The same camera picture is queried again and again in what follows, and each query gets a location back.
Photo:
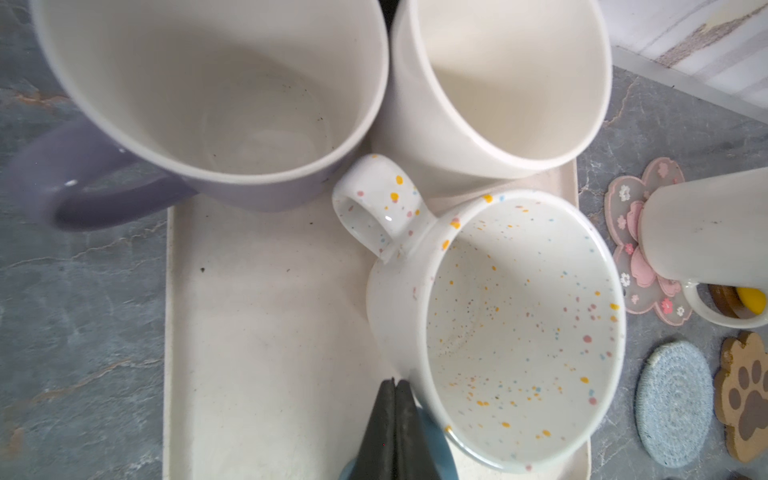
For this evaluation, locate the blue patterned mug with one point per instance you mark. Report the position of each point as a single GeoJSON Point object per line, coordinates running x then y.
{"type": "Point", "coordinates": [438, 447]}

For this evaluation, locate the yellow mug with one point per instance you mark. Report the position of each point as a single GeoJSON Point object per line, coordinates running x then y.
{"type": "Point", "coordinates": [752, 299]}

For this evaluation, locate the beige rectangular serving tray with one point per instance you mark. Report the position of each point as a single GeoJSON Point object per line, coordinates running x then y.
{"type": "Point", "coordinates": [271, 367]}

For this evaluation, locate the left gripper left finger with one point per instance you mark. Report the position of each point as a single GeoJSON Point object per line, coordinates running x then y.
{"type": "Point", "coordinates": [375, 458]}

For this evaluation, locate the white mug red inside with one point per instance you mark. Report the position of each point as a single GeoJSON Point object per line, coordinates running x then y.
{"type": "Point", "coordinates": [710, 231]}

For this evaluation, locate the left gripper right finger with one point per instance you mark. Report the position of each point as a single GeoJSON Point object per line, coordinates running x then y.
{"type": "Point", "coordinates": [412, 458]}

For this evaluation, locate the light blue woven coaster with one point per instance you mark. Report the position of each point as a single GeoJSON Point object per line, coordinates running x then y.
{"type": "Point", "coordinates": [674, 403]}

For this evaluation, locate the speckled white mug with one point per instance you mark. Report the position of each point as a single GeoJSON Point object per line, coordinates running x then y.
{"type": "Point", "coordinates": [505, 313]}

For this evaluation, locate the brown paw cork coaster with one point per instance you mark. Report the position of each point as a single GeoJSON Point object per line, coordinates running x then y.
{"type": "Point", "coordinates": [741, 395]}

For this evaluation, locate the pink flower silicone coaster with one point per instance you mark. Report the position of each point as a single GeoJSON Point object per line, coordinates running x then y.
{"type": "Point", "coordinates": [644, 290]}

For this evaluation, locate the white mug grey rim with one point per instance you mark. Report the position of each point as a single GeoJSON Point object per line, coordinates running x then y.
{"type": "Point", "coordinates": [258, 104]}

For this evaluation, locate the plain white mug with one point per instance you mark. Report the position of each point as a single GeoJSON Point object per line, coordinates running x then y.
{"type": "Point", "coordinates": [481, 92]}

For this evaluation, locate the plain wooden round coaster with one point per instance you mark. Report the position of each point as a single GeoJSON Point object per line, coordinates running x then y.
{"type": "Point", "coordinates": [728, 302]}

